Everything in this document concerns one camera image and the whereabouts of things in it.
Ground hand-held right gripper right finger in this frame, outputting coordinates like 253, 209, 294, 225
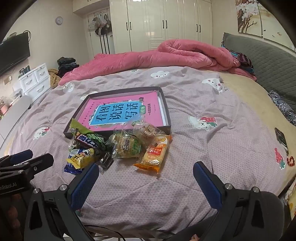
193, 161, 264, 241

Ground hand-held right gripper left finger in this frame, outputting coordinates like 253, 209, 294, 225
23, 162, 100, 241

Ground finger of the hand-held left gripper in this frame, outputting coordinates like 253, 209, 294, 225
0, 153, 55, 173
0, 149, 33, 166

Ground blue cookie packet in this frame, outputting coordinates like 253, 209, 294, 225
63, 148, 86, 174

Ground yellow chip packet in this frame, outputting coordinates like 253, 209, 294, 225
67, 148, 100, 169

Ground small dark chocolate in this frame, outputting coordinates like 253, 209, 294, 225
98, 152, 115, 169

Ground green pea snack packet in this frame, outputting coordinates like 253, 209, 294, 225
87, 132, 108, 151

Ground light green snack packet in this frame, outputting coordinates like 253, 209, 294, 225
69, 118, 87, 139

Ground green yellow noodle snack packet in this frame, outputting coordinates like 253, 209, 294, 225
107, 131, 145, 159

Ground orange rice cracker packet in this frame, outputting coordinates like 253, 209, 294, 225
134, 134, 173, 175

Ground clear packet of brown snacks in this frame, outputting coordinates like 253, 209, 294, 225
133, 122, 160, 146

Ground grey cardboard box tray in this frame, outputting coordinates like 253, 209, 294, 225
63, 86, 172, 139

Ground white round table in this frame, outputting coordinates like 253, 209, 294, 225
0, 95, 31, 144

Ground assorted desk items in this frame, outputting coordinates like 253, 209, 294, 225
0, 91, 19, 118

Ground white drawer cabinet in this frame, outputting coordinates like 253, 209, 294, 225
17, 63, 51, 101

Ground brown knit blanket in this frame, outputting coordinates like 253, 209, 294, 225
47, 68, 62, 90

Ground pink children's book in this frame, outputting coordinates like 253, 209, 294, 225
77, 93, 168, 132

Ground black smartphone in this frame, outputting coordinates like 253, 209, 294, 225
274, 127, 289, 156

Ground beige mattress pad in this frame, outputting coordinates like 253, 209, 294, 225
220, 70, 296, 193

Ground dark clothes pile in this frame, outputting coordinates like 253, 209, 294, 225
57, 57, 79, 77

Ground black television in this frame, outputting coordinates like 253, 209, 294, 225
0, 32, 31, 76

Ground dark patterned cloth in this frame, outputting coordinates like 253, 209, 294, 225
268, 90, 296, 127

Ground white door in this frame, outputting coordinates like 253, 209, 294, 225
87, 8, 116, 56

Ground striped clothing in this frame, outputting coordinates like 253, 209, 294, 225
225, 47, 256, 77

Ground pink quilt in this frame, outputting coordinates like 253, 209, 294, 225
59, 39, 257, 86

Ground grey sofa cushion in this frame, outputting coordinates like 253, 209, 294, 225
222, 32, 296, 112

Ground hanging bags and caps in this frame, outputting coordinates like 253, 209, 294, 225
91, 14, 111, 36

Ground cream wardrobe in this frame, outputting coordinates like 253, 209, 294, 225
109, 0, 213, 55

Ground black cable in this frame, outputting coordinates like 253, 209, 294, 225
88, 226, 127, 241

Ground blossom tree wall painting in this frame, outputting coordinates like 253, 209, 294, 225
235, 0, 296, 50

